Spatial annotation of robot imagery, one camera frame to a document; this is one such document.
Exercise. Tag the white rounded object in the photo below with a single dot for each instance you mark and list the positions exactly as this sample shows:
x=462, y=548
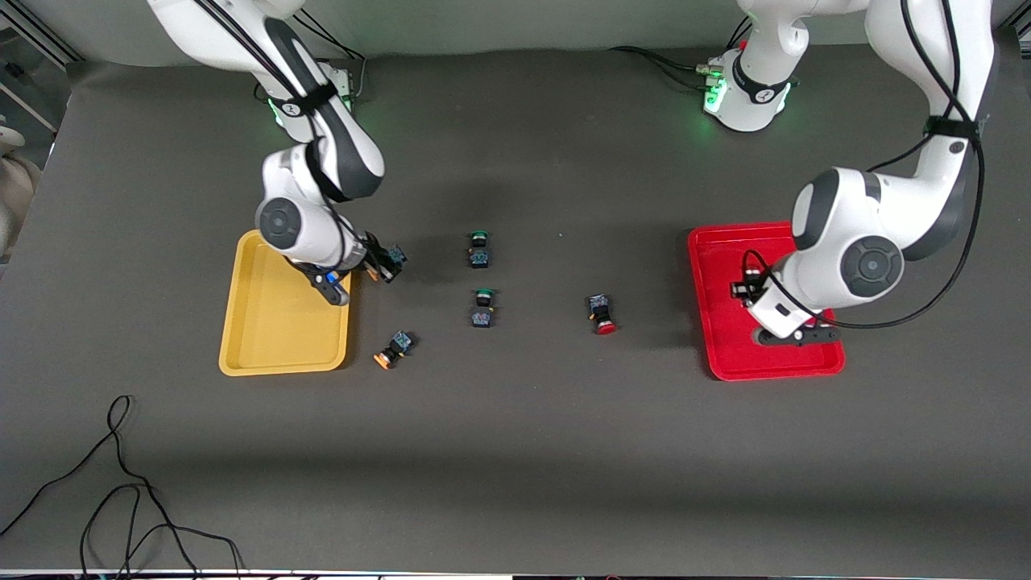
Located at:
x=12, y=181

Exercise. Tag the grey aluminium frame rail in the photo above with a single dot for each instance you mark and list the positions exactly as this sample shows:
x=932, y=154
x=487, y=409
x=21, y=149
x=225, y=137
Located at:
x=48, y=44

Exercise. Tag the red plastic tray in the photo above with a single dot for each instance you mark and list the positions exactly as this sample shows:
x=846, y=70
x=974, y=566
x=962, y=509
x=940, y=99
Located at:
x=729, y=346

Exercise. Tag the red mushroom push button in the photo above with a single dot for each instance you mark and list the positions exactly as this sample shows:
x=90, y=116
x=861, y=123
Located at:
x=747, y=287
x=600, y=308

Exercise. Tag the yellow plastic tray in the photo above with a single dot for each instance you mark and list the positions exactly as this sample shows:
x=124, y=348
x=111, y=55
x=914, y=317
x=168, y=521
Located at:
x=274, y=338

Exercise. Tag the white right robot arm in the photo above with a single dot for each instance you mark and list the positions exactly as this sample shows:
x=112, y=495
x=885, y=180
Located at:
x=282, y=221

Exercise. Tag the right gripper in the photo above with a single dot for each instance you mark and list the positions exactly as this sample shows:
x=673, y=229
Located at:
x=374, y=256

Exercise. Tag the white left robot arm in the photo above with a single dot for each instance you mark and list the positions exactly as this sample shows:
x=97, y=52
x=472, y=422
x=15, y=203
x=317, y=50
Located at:
x=862, y=258

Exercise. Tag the yellow push button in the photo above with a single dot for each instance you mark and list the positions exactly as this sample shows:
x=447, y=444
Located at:
x=395, y=257
x=399, y=344

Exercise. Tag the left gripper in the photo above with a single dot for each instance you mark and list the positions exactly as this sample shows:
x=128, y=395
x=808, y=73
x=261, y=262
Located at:
x=743, y=291

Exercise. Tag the green push button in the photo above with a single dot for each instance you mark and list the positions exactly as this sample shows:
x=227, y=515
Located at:
x=482, y=316
x=480, y=258

